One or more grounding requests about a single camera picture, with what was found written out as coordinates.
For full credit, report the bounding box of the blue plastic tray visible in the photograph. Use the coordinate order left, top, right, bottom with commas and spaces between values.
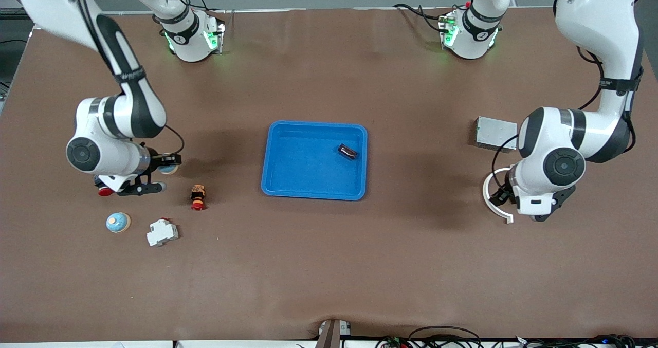
261, 120, 369, 201

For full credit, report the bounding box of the silver metal power supply box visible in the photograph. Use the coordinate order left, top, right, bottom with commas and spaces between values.
473, 116, 519, 153

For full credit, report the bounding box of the white circuit breaker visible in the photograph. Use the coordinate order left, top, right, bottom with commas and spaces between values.
147, 218, 179, 247

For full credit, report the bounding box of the brown table cover sheet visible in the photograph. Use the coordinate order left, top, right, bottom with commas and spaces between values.
0, 6, 658, 343

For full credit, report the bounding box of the white curved plastic bracket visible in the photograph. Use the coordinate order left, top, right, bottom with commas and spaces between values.
482, 166, 515, 224

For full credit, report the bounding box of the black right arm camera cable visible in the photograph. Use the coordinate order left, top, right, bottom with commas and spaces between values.
164, 126, 185, 156

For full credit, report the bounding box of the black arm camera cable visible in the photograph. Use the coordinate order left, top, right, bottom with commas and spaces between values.
491, 135, 520, 192
164, 126, 185, 156

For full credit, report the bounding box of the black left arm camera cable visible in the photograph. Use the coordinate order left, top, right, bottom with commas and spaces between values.
491, 135, 520, 192

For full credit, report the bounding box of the black looped cable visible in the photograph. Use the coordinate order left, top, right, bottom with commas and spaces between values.
408, 325, 482, 348

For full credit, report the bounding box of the black cable bundle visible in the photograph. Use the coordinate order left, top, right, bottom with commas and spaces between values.
514, 334, 658, 348

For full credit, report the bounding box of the black left base cable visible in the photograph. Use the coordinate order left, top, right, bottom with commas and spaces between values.
393, 3, 448, 35

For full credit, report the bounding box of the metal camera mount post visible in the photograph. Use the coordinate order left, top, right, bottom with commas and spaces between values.
315, 319, 352, 348

